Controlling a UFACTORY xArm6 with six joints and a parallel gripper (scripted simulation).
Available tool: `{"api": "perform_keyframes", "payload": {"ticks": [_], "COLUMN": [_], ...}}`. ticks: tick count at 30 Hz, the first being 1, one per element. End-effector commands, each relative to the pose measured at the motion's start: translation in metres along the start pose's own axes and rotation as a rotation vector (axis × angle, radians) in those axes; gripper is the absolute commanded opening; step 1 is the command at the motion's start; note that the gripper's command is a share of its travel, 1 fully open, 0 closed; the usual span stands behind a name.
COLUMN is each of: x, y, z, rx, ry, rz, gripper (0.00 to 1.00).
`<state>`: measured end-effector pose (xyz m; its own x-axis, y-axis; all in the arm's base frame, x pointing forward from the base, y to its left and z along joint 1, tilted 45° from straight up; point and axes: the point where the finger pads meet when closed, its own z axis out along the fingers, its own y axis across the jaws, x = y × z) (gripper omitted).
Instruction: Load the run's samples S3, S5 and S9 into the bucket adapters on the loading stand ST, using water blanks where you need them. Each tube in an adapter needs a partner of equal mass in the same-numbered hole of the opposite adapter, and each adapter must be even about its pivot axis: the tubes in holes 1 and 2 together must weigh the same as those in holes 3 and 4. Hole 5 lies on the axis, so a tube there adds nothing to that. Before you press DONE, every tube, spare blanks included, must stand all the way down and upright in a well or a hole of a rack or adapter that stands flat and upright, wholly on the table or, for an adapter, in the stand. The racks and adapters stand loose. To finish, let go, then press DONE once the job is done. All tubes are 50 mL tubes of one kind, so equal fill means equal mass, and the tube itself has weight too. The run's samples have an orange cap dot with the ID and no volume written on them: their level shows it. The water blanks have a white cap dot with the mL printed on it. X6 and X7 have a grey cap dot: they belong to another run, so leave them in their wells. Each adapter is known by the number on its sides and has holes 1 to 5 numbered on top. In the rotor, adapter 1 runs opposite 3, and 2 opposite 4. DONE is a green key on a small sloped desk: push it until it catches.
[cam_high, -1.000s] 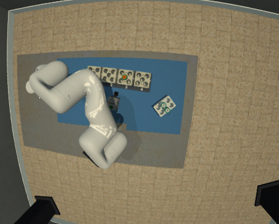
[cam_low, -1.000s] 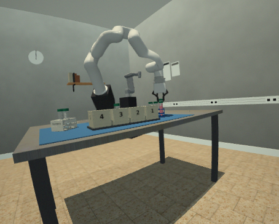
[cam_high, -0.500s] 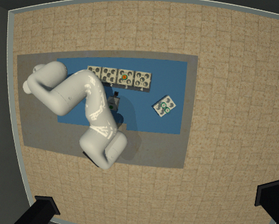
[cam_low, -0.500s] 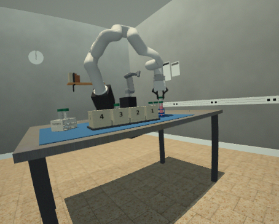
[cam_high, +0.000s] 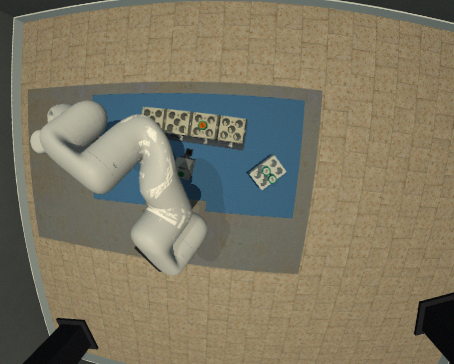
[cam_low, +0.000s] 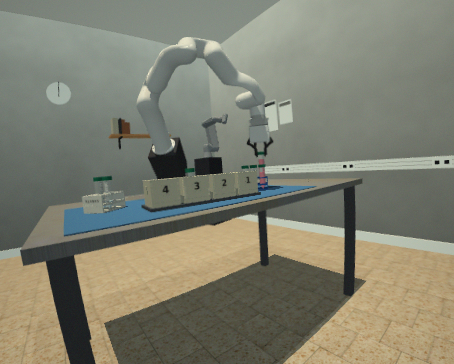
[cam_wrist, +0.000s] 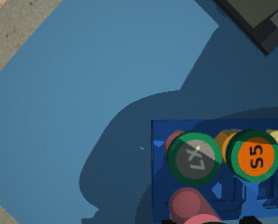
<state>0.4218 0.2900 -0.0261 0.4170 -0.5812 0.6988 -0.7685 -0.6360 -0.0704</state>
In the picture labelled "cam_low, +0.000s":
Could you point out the blue bench mat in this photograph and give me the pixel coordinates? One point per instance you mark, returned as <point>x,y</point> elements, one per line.
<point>77,223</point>

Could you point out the beige block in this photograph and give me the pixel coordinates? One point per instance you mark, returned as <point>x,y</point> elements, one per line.
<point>162,192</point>
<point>222,185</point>
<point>194,189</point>
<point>246,182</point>

